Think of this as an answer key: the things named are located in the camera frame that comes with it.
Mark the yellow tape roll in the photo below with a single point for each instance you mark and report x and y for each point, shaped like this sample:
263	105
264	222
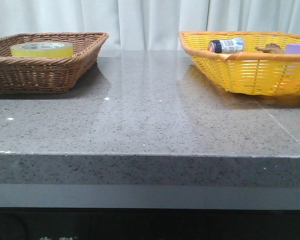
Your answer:
50	49

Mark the white curtain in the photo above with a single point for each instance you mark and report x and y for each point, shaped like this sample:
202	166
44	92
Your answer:
147	24

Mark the blue-labelled jar with black lid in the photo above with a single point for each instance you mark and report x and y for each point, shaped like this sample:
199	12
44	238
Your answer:
226	46

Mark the yellow wicker basket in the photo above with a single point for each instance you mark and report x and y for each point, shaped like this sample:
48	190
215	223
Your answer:
250	72

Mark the brown toy lion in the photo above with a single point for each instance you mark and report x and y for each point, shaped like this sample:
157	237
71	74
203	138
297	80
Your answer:
271	48

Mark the brown wicker basket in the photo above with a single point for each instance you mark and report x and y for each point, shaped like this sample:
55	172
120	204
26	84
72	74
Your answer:
46	75

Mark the purple block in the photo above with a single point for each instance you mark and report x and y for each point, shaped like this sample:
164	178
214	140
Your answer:
292	48

